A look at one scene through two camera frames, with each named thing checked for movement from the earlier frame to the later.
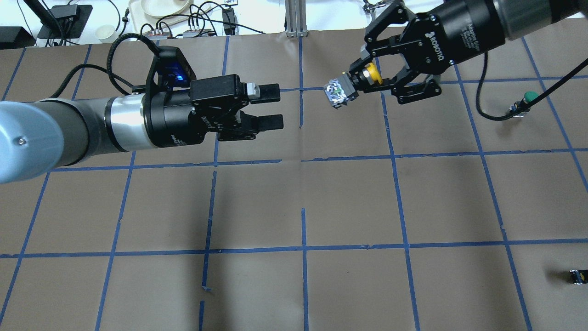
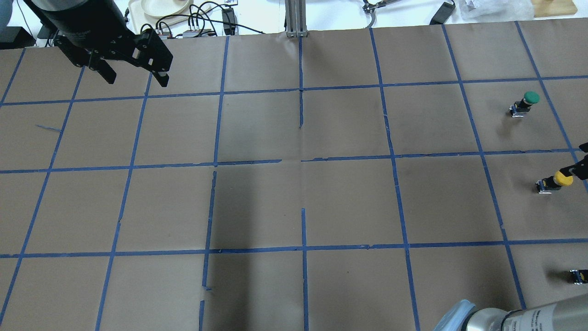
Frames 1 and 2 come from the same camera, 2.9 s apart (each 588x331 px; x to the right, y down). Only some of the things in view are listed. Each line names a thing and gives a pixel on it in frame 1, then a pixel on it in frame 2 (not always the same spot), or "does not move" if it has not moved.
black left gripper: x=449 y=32 → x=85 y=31
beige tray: x=140 y=22 does not move
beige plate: x=165 y=8 does not move
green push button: x=528 y=97 does not move
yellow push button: x=338 y=91 → x=546 y=185
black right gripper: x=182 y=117 → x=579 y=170
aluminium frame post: x=296 y=15 does not move
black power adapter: x=228 y=16 does not move
